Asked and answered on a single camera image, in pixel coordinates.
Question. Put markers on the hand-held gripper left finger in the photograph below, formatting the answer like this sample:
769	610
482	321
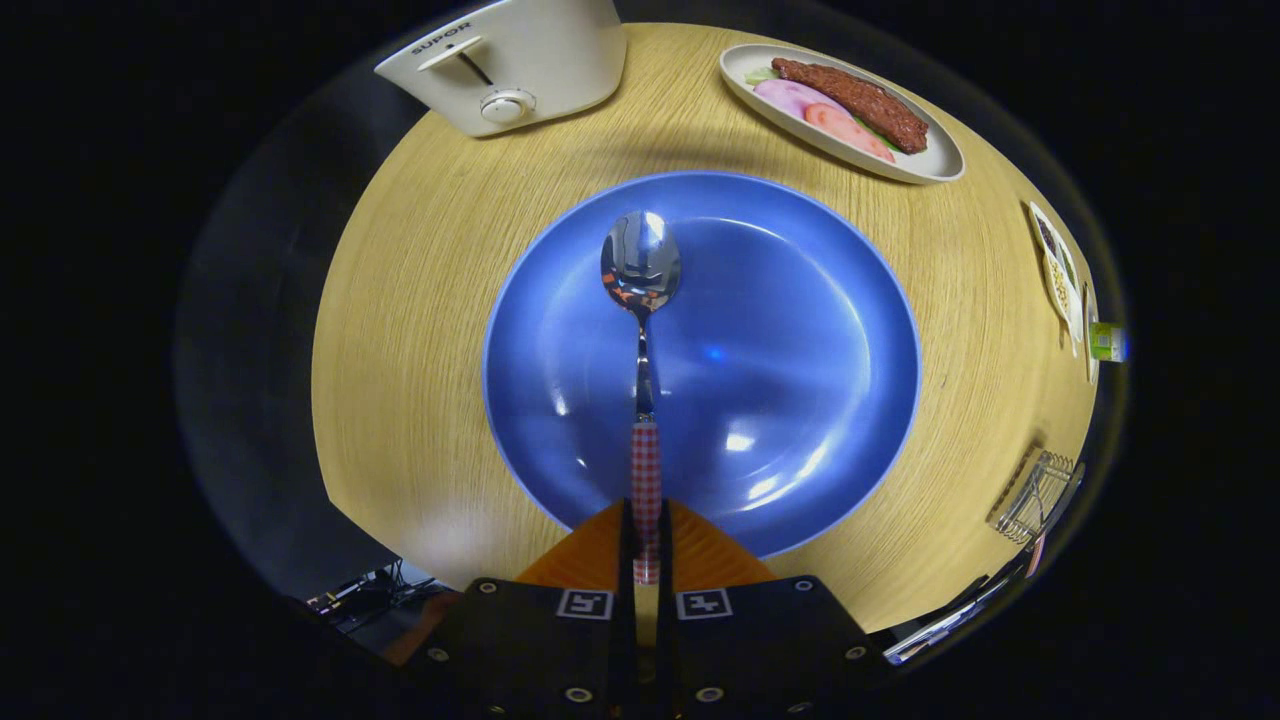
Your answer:
540	640

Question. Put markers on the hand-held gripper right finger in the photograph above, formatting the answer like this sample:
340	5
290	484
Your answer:
760	640

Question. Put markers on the white electronic device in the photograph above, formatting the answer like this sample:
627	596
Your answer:
940	620

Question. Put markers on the perforated metal basket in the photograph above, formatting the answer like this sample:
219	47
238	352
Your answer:
1030	495

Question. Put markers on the blue round plate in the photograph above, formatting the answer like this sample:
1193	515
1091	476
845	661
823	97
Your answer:
780	330

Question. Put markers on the small white tray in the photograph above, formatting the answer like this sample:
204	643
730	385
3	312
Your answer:
1091	340

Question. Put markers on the white divided dish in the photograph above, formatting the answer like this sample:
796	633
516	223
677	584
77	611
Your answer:
1060	300

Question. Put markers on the green labelled metal bottle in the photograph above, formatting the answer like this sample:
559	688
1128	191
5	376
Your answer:
1108	342

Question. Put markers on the pile of yellow soybeans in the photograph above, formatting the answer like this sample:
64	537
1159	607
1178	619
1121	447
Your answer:
1058	282

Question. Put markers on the pile of dark beans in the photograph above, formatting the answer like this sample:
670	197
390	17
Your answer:
1045	233

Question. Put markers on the white oval plate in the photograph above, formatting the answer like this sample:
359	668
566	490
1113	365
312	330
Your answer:
930	160

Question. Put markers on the orange pink ham slice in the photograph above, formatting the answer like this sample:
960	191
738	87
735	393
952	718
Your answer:
845	130

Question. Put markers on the pale pink ham slice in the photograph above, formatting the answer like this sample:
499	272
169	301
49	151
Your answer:
790	95

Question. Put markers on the brown meat steak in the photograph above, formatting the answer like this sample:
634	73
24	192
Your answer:
850	98

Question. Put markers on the green lettuce leaf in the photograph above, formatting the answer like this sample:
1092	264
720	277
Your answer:
760	75

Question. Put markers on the white toaster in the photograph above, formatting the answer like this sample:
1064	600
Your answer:
540	60

